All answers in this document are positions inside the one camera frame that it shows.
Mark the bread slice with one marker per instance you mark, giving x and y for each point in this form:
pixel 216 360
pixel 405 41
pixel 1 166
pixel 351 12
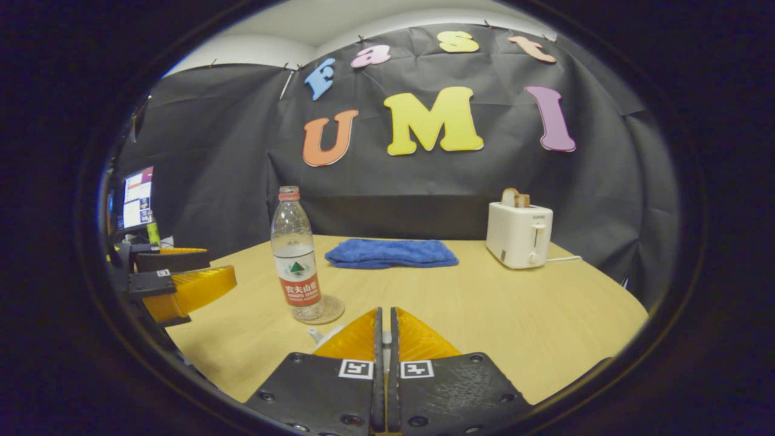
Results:
pixel 513 198

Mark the clear plastic water bottle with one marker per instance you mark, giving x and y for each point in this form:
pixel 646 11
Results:
pixel 296 266

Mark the white toaster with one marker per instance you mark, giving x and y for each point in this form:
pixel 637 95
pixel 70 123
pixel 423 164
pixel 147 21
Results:
pixel 517 236

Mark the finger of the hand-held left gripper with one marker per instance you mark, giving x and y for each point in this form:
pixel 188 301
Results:
pixel 172 260
pixel 151 283

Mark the computer monitor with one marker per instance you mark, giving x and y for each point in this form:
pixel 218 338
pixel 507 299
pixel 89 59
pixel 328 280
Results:
pixel 138 197

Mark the green drink bottle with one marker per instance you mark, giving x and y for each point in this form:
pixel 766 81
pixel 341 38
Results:
pixel 154 230

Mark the white teacup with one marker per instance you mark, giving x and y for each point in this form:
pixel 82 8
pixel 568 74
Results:
pixel 327 336

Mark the round wooden coaster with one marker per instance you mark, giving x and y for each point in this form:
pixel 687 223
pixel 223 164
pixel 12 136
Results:
pixel 334 309

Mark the black backdrop cloth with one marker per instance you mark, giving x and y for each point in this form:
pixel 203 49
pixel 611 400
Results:
pixel 230 181

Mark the blue folded towel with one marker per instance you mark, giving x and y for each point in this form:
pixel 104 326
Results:
pixel 390 254

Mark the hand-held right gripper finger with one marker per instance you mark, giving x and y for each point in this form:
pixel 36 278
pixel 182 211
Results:
pixel 379 393
pixel 393 393

